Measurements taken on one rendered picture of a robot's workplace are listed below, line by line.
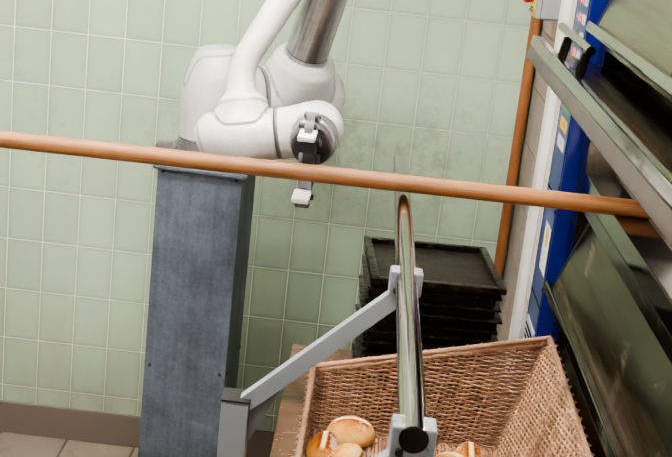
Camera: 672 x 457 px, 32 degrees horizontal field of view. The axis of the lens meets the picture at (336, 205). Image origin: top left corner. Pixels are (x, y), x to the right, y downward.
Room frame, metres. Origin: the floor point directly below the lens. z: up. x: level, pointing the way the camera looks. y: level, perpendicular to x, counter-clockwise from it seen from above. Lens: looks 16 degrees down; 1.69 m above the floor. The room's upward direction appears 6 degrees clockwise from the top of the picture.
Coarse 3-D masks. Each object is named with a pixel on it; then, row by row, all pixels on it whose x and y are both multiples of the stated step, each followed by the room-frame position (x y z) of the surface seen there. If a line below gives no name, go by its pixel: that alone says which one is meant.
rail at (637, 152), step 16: (544, 48) 2.10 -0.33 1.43; (560, 64) 1.90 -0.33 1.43; (576, 80) 1.75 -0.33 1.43; (576, 96) 1.70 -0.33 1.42; (592, 96) 1.61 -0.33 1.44; (592, 112) 1.56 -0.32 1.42; (608, 112) 1.50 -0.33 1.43; (608, 128) 1.45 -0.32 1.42; (624, 128) 1.40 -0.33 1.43; (624, 144) 1.35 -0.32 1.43; (640, 144) 1.32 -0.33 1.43; (640, 160) 1.26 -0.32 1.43; (656, 160) 1.24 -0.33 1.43; (656, 176) 1.18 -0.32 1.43
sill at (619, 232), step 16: (592, 176) 2.24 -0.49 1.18; (608, 176) 2.26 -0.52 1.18; (592, 192) 2.17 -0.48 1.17; (608, 192) 2.13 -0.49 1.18; (624, 192) 2.14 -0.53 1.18; (608, 224) 1.99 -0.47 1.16; (624, 224) 1.91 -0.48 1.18; (640, 224) 1.93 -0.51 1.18; (624, 240) 1.86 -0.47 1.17; (640, 240) 1.83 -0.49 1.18; (656, 240) 1.84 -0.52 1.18; (624, 256) 1.84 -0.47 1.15; (640, 256) 1.74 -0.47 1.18; (656, 256) 1.75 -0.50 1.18; (640, 272) 1.73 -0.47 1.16; (656, 272) 1.66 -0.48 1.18; (656, 288) 1.62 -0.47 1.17; (656, 304) 1.61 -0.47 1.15
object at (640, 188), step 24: (552, 72) 1.94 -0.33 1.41; (600, 72) 2.13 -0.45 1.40; (624, 72) 2.26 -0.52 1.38; (600, 96) 1.80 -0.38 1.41; (624, 96) 1.89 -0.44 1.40; (648, 96) 1.98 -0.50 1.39; (576, 120) 1.64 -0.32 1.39; (624, 120) 1.62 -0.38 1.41; (648, 120) 1.69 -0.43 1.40; (600, 144) 1.46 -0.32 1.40; (648, 144) 1.47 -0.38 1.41; (624, 168) 1.31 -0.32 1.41; (648, 192) 1.19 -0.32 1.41
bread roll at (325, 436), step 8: (320, 432) 2.11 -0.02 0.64; (328, 432) 2.11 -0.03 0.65; (312, 440) 2.09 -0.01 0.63; (320, 440) 2.08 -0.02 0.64; (328, 440) 2.08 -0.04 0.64; (336, 440) 2.10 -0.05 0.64; (312, 448) 2.07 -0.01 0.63; (320, 448) 2.06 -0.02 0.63; (328, 448) 2.07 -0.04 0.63; (312, 456) 2.06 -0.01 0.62; (320, 456) 2.05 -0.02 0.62
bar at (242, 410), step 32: (416, 288) 1.51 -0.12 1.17; (352, 320) 1.57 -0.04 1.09; (416, 320) 1.38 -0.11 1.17; (320, 352) 1.57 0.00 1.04; (416, 352) 1.27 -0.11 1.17; (256, 384) 1.58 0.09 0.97; (416, 384) 1.18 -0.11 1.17; (224, 416) 1.56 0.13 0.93; (256, 416) 1.58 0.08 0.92; (416, 416) 1.10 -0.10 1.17; (224, 448) 1.56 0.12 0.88; (416, 448) 1.08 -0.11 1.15
